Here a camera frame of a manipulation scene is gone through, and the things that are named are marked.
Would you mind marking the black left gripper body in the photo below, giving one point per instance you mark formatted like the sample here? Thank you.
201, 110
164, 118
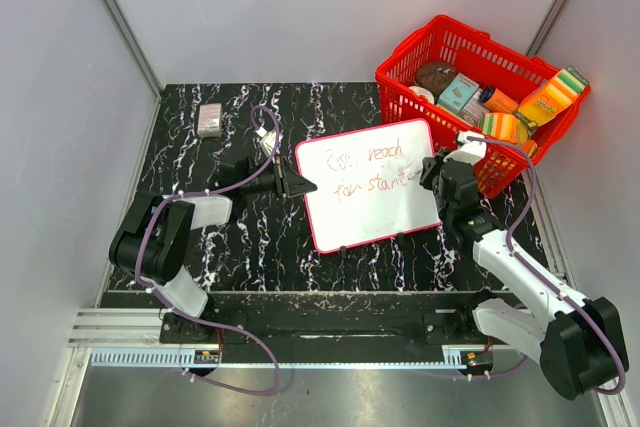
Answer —
266, 181

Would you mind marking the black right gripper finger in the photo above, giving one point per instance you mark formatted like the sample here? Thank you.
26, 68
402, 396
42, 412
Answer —
432, 165
430, 181

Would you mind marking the pink framed whiteboard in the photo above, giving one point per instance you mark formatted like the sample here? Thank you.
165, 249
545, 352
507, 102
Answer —
364, 194

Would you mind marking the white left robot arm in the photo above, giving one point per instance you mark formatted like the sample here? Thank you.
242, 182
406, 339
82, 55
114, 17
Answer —
152, 239

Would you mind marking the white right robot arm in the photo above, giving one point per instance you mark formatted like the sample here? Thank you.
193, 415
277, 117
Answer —
578, 343

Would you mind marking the teal white carton box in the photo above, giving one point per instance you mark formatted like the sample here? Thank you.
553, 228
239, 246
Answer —
460, 99

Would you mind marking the white tape roll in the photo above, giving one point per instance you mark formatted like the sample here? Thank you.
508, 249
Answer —
423, 93

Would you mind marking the striped sponge stack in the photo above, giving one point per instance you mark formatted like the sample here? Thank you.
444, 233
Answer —
506, 127

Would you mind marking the small pink white box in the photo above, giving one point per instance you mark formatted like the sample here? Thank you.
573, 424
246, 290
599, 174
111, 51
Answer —
209, 123

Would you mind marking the brown round bread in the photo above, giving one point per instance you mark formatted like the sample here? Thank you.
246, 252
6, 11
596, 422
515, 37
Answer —
435, 76

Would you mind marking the orange cylindrical can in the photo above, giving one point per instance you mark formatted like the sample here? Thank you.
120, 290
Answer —
495, 100

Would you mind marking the yellow sponge pack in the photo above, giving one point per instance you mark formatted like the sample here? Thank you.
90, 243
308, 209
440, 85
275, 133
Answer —
551, 98

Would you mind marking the red plastic basket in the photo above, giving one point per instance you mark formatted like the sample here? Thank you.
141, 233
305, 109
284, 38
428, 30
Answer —
473, 53

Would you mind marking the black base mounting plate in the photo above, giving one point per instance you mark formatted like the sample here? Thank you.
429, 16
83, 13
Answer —
333, 328

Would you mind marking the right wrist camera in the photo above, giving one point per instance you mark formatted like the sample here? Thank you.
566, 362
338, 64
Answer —
471, 148

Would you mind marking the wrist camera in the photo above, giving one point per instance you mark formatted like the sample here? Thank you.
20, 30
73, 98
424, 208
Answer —
267, 140
471, 148

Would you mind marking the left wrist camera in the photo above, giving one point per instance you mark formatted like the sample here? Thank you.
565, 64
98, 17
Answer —
267, 140

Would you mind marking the white slotted cable duct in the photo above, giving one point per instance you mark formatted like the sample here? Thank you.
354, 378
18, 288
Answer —
155, 357

